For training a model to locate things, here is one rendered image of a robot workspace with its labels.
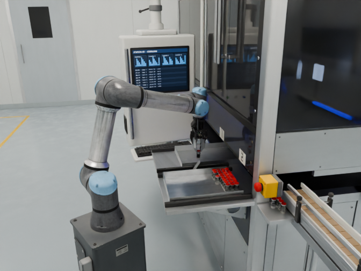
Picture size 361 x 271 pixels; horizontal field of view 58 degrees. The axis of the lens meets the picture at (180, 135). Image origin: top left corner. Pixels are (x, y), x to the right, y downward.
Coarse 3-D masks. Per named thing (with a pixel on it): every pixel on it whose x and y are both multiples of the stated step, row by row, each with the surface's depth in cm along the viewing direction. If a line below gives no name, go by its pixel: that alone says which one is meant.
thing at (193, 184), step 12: (204, 168) 169; (216, 168) 170; (168, 180) 164; (180, 180) 164; (192, 180) 164; (204, 180) 164; (168, 192) 146; (180, 192) 153; (192, 192) 153; (204, 192) 152; (216, 192) 152; (228, 192) 146; (240, 192) 147
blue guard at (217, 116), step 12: (216, 108) 195; (216, 120) 197; (228, 120) 174; (228, 132) 176; (240, 132) 157; (228, 144) 177; (240, 144) 158; (252, 144) 142; (252, 156) 143; (252, 168) 144
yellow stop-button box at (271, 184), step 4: (260, 176) 135; (264, 176) 135; (268, 176) 135; (272, 176) 135; (276, 176) 135; (260, 180) 135; (264, 180) 132; (268, 180) 132; (272, 180) 132; (276, 180) 132; (280, 180) 131; (264, 184) 131; (268, 184) 130; (272, 184) 130; (276, 184) 131; (280, 184) 131; (264, 188) 131; (268, 188) 131; (272, 188) 131; (276, 188) 131; (280, 188) 132; (264, 192) 132; (268, 192) 131; (272, 192) 132; (276, 192) 132; (280, 192) 132; (264, 196) 132; (268, 196) 132; (272, 196) 132; (276, 196) 133; (280, 196) 133
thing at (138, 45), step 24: (120, 48) 212; (144, 48) 209; (168, 48) 214; (192, 48) 219; (144, 72) 214; (168, 72) 219; (192, 72) 225; (144, 120) 226; (168, 120) 231; (192, 120) 237; (144, 144) 231
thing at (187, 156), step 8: (208, 144) 203; (216, 144) 204; (224, 144) 205; (176, 152) 193; (184, 152) 198; (192, 152) 198; (200, 152) 198; (208, 152) 198; (216, 152) 197; (224, 152) 197; (232, 152) 197; (184, 160) 187; (192, 160) 187; (200, 160) 187; (208, 160) 187; (216, 160) 178; (224, 160) 179; (232, 160) 180
